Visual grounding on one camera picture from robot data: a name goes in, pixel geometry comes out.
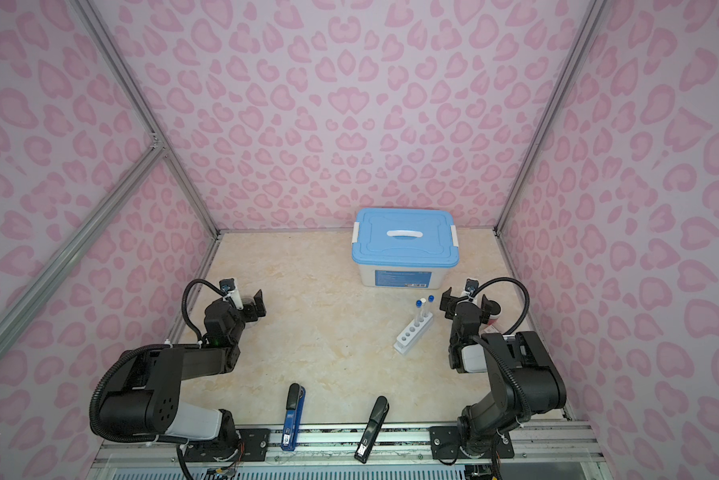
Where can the small clear red-label box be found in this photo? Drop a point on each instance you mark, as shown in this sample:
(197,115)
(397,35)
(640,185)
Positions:
(493,328)

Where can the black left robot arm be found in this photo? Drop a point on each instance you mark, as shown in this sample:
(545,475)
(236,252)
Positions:
(138,400)

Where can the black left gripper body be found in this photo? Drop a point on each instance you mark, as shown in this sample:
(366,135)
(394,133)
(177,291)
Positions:
(249,315)

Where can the blue plastic bin lid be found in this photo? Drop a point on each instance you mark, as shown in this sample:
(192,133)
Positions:
(395,237)

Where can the aluminium corner frame post right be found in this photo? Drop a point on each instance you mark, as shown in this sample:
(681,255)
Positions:
(596,13)

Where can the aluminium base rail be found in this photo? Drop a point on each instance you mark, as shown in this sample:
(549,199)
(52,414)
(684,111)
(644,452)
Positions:
(546,449)

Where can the aluminium corner frame post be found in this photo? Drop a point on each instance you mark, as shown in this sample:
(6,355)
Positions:
(596,13)
(104,40)

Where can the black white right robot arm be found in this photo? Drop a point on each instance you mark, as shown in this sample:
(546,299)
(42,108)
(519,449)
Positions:
(523,382)

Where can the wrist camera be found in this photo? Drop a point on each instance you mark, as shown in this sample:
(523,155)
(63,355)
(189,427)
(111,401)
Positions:
(231,292)
(470,289)

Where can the aluminium corner frame post left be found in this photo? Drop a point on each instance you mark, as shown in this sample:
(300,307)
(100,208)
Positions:
(104,40)

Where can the aluminium diagonal frame bar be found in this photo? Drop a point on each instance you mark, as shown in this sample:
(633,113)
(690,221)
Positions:
(44,295)

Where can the blue black stapler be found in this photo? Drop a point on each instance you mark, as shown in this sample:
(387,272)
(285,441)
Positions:
(294,410)

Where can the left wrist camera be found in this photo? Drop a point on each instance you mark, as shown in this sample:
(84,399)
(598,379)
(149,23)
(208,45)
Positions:
(231,292)

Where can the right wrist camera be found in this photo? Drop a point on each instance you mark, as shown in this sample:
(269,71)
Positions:
(470,289)

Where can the white test tube rack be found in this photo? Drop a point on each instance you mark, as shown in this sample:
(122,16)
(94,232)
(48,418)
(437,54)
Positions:
(412,333)

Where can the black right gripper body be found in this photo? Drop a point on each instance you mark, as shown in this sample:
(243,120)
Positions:
(451,304)

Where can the white plastic storage bin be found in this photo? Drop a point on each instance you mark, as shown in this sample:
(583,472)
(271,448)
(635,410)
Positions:
(402,277)

